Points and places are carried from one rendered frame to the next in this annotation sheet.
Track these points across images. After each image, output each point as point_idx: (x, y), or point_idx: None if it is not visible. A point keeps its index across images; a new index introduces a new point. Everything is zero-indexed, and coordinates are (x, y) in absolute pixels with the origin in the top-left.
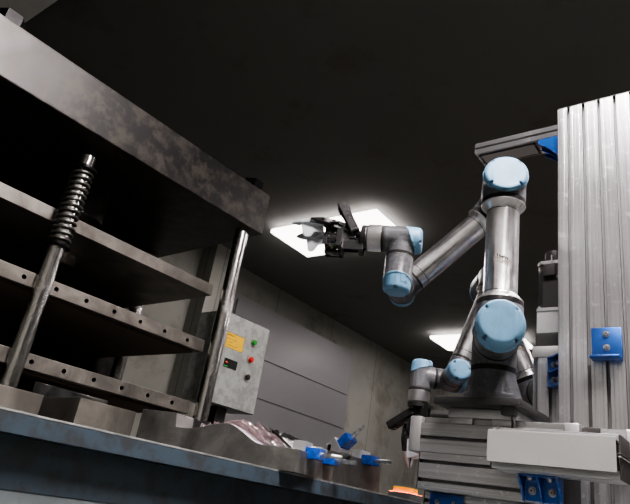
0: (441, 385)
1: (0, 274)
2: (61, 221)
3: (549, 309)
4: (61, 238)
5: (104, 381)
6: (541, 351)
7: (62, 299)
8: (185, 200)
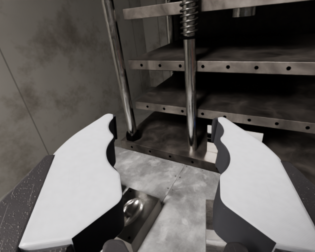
0: None
1: (167, 69)
2: (182, 17)
3: None
4: (184, 33)
5: (258, 120)
6: None
7: (209, 71)
8: None
